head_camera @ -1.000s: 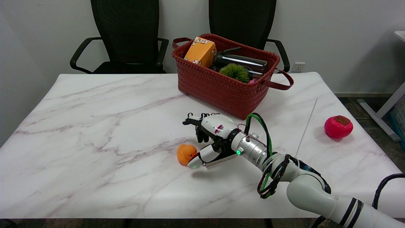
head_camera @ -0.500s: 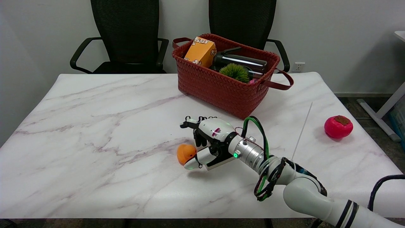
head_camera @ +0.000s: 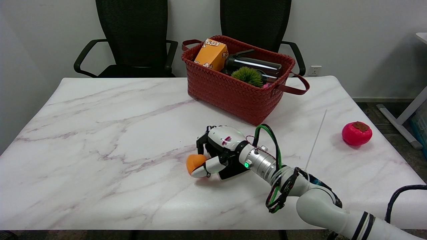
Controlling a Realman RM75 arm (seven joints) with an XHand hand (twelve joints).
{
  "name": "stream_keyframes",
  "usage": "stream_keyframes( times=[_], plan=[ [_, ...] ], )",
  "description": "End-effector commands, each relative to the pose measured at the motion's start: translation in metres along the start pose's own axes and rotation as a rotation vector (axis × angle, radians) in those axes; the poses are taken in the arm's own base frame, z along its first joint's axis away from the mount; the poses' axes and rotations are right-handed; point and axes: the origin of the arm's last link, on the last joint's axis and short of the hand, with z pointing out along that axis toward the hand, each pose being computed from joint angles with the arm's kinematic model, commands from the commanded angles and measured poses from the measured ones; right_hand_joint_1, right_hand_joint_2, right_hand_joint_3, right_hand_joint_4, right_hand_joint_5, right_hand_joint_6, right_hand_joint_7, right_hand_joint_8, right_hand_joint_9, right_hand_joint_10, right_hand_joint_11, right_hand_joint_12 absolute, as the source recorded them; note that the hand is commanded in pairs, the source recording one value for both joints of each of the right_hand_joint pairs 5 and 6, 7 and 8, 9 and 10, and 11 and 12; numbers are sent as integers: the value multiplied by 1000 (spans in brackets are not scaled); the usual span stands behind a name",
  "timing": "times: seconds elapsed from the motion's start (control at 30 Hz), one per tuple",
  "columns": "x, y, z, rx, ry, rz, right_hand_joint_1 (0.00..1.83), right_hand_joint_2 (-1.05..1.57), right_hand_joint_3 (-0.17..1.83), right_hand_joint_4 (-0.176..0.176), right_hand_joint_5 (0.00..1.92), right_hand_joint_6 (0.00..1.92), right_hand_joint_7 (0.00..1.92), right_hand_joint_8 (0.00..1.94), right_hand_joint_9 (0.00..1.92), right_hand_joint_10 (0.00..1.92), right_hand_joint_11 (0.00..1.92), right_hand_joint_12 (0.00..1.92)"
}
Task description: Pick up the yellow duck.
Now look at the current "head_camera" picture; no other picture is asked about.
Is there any black white board eraser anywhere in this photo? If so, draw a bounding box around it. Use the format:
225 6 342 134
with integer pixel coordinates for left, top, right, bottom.
219 162 250 181

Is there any blue storage bin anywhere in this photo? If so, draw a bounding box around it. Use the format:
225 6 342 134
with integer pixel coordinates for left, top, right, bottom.
410 100 427 150

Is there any white desk leg frame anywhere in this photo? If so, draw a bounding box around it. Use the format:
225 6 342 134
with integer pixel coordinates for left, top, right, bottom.
376 85 427 149

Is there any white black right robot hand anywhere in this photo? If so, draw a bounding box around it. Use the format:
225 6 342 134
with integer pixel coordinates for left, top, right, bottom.
191 125 249 179

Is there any green spiky ball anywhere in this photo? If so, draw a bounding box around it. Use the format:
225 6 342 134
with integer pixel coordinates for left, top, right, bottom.
231 67 264 88

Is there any green and black cable bundle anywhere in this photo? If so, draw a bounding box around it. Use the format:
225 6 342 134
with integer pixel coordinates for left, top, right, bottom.
253 124 301 214

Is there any black mesh office chair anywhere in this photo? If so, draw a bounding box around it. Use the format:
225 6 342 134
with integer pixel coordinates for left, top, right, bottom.
74 0 178 78
220 0 306 76

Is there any orange-yellow rubber duck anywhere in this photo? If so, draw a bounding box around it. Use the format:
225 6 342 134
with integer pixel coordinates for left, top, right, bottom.
186 154 207 175

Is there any red persimmon toy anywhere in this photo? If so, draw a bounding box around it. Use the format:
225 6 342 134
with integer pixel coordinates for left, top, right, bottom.
342 121 373 146

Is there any thin white cable tie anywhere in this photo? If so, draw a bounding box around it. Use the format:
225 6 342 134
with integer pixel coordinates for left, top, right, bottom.
305 109 328 171

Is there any thick black cable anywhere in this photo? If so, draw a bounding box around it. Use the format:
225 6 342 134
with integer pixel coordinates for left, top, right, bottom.
385 184 427 224

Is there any orange cardboard box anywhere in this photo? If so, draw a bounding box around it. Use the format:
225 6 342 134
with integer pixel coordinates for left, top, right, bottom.
194 38 229 72

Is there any black glossy bottle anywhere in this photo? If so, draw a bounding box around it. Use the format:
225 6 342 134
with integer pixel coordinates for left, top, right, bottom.
223 49 283 84

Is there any red woven basket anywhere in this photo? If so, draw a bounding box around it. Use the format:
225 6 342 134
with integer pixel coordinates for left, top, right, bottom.
181 35 310 127

